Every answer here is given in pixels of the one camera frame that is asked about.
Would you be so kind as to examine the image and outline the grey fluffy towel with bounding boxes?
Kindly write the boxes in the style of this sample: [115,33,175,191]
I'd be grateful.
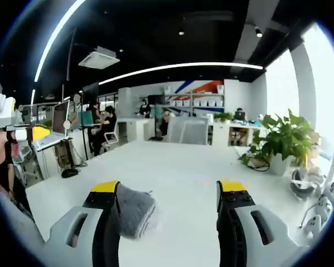
[115,183,158,240]

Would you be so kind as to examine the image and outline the white handheld device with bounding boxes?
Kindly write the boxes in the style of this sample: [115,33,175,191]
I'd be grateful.
[303,214,323,240]

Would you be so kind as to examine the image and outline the person's dark clothing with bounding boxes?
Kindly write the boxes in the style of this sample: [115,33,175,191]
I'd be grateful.
[0,141,36,223]

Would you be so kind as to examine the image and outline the black monitor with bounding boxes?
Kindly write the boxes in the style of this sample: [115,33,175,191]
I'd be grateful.
[82,82,100,104]

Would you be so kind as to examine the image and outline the grey and white headset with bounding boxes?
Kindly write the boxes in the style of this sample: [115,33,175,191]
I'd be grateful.
[290,168,320,200]

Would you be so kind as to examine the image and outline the long ceiling light strip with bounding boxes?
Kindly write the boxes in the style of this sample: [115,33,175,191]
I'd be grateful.
[98,62,264,86]
[33,0,87,83]

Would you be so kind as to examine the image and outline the ceiling air conditioner unit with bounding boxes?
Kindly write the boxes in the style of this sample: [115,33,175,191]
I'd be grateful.
[77,46,121,69]

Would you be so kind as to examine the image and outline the green plant in white pot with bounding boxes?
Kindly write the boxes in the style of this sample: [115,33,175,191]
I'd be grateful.
[238,108,321,176]

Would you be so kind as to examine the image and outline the small green plant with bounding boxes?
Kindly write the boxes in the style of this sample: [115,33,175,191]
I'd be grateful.
[213,111,234,123]

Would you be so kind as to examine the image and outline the grey mesh chair back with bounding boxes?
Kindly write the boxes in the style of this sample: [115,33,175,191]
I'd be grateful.
[166,115,209,145]

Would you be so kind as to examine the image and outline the shelf with white storage bins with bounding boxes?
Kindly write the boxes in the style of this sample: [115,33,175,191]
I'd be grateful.
[140,85,226,117]

